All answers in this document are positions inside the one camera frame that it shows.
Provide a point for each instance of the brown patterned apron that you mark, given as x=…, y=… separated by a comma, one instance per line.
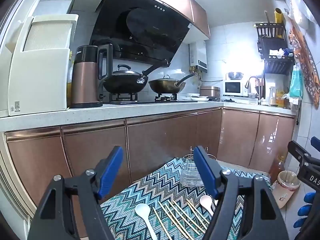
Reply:
x=303, y=57

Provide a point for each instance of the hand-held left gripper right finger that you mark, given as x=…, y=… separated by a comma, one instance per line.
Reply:
x=203, y=170

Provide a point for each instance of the steel pot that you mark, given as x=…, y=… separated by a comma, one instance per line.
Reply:
x=235, y=75

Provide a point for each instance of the yellow oil bottle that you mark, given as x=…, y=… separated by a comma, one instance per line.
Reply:
x=280, y=98

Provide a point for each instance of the clear spray bottle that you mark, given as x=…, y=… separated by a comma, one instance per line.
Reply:
x=271, y=96

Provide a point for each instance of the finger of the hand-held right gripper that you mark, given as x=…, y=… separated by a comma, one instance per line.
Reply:
x=316, y=145
x=298, y=152

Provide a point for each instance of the copper rice cooker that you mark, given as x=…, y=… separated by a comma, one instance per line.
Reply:
x=210, y=91

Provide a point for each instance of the person's right hand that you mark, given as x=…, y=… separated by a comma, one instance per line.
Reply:
x=305, y=211

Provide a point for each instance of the white trash can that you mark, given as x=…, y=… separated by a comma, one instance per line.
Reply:
x=285, y=187

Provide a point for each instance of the black dish rack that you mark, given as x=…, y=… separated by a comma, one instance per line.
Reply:
x=275, y=60

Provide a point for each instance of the gas stove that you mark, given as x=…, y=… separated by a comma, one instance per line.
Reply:
x=140, y=98

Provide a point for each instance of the white microwave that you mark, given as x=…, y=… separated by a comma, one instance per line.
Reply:
x=232, y=88

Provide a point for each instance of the white ceramic spoon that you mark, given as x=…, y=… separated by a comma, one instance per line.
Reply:
x=206, y=202
x=143, y=211

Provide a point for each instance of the copper electric kettle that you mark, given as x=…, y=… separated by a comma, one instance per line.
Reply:
x=86, y=80

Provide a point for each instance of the black range hood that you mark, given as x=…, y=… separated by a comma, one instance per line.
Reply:
x=140, y=25

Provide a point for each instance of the copper base cabinet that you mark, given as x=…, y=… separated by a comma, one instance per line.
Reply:
x=160, y=140

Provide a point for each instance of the teal bag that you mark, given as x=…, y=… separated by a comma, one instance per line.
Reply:
x=297, y=85

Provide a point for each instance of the glass wok lid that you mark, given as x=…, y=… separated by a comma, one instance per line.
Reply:
x=125, y=72

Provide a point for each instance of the bronze wok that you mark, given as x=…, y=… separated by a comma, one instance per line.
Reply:
x=165, y=85

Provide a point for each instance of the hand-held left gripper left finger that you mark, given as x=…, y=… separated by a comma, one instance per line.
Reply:
x=111, y=170

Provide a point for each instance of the black wok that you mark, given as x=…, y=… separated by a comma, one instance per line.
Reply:
x=122, y=82

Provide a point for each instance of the row of wooden chopsticks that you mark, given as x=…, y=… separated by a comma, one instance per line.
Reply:
x=180, y=217

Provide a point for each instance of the white water heater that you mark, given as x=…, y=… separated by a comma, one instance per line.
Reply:
x=198, y=57

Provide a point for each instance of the zigzag patterned mat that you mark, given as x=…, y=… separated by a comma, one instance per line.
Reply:
x=160, y=180

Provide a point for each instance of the yellow cup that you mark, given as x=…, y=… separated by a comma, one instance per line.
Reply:
x=278, y=16

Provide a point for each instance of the white plastic container box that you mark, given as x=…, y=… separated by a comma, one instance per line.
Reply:
x=37, y=80

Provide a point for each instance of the white plates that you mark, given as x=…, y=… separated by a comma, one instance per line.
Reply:
x=195, y=97

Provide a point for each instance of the white plastic bag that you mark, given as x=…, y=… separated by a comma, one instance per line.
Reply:
x=300, y=7

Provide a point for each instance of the kitchen faucet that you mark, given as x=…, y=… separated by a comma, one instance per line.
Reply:
x=253, y=80

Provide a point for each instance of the dark sauce bottle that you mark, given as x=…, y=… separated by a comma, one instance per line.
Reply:
x=69, y=80

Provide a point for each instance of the large cooking oil bottle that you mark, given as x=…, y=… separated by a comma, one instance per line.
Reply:
x=278, y=168

